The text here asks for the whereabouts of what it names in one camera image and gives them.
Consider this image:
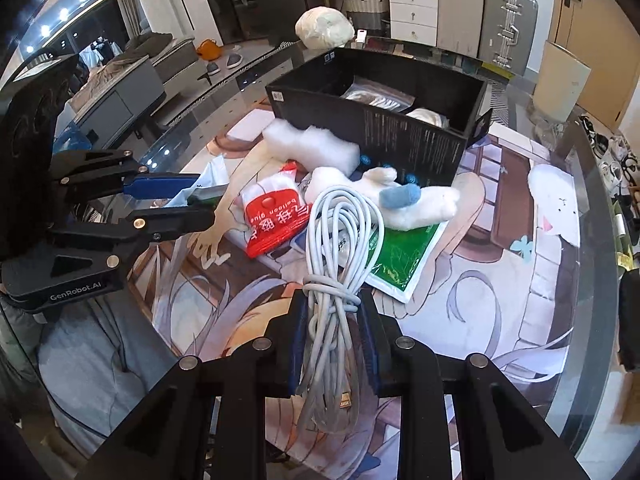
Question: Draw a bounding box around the red white snack packet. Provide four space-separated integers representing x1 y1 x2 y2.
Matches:
240 162 310 259

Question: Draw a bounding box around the green medicine packet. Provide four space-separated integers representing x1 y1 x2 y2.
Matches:
364 222 448 304

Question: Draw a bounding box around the white foam block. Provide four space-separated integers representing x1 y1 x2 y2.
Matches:
262 119 360 177

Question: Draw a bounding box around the white cable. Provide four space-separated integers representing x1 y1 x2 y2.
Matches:
294 184 386 436

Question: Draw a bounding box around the white plush toy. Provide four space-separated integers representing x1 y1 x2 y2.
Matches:
304 167 460 232

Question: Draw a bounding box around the bagged striped white rope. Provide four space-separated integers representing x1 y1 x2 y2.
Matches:
339 81 417 114

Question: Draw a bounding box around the black storage box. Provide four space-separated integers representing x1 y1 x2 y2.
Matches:
267 48 491 186

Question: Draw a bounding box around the bagged white rope coil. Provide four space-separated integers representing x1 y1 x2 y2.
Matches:
404 106 452 131

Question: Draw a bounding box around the grey sofa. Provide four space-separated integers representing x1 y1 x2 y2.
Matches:
56 36 206 145

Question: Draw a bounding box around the anime print table mat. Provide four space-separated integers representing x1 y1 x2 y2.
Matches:
124 104 586 480

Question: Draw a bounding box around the orange bag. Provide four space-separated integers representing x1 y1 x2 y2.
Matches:
196 39 224 62

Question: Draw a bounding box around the white round plush cushion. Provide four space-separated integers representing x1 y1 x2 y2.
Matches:
527 164 580 247

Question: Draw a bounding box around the white plastic bag bundle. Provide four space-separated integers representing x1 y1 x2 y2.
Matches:
294 6 356 50

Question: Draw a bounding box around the woven basket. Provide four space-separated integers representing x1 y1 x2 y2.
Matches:
342 0 390 34

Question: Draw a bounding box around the cream cylindrical trash can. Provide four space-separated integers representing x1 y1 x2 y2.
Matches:
533 41 591 122

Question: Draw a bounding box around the silver suitcase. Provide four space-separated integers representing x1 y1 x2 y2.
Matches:
478 0 538 76

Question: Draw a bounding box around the wooden door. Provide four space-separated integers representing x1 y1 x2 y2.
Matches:
548 0 639 130

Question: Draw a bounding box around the beige suitcase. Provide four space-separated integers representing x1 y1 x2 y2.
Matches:
436 0 484 58

